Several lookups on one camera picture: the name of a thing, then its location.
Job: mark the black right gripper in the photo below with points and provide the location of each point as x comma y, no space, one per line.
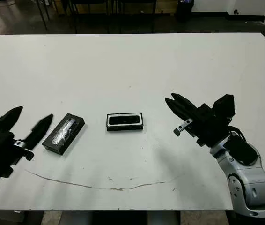
209,126

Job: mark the glossy black box lid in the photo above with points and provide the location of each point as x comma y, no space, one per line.
63,133

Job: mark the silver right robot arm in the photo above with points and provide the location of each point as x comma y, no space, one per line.
247,180

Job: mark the black box base white insert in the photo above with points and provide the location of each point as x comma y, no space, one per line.
124,128

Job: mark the black trash bin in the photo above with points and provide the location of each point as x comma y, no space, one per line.
186,10

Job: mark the wooden cabinet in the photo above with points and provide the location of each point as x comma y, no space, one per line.
166,7

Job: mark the black metal table leg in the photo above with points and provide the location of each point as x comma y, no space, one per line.
42,15

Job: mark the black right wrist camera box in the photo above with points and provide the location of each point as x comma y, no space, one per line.
226,105

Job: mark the black metal table frame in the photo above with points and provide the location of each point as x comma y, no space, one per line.
154,20

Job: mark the round black wall knob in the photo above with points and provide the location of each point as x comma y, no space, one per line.
236,11

